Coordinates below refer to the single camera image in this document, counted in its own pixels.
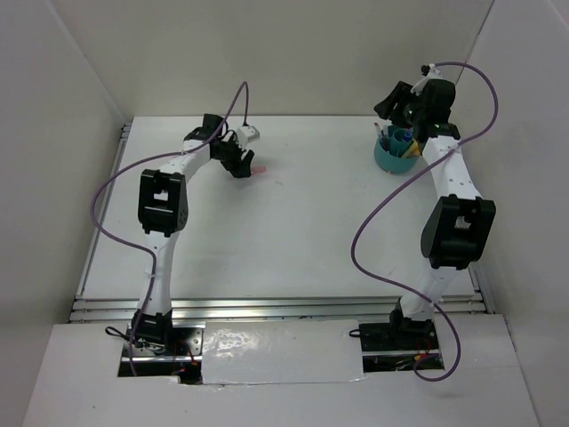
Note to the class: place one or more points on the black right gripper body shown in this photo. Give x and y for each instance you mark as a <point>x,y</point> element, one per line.
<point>408,111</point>

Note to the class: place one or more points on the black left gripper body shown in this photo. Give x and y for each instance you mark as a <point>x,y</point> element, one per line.
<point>229,152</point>

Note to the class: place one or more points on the pink pastel highlighter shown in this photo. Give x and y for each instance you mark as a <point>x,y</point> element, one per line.
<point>258,169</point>

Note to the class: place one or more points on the blue gel pen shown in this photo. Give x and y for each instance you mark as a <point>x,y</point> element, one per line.
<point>385,140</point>

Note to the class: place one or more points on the yellow pastel highlighter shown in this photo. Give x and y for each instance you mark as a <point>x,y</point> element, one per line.
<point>413,150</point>

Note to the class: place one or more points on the red gel pen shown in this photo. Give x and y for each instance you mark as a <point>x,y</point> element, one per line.
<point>379,131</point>

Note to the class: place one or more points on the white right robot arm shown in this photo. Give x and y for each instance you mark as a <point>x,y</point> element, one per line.
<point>456,231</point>

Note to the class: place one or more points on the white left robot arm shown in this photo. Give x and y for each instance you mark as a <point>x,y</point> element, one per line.
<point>163,214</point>

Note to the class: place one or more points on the teal round compartment container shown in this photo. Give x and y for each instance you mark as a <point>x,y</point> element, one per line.
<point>391,161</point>

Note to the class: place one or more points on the white foil-covered board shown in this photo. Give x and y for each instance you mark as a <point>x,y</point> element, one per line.
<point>274,352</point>

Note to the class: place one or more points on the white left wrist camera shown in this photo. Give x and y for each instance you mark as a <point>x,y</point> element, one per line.
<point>247,134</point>

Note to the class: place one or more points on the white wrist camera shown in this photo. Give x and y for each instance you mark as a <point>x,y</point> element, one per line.
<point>247,134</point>
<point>429,72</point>

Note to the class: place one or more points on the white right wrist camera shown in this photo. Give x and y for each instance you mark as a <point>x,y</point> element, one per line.
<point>429,72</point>

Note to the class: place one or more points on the aluminium table frame rail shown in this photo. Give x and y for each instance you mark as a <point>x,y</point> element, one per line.
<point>88,311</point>

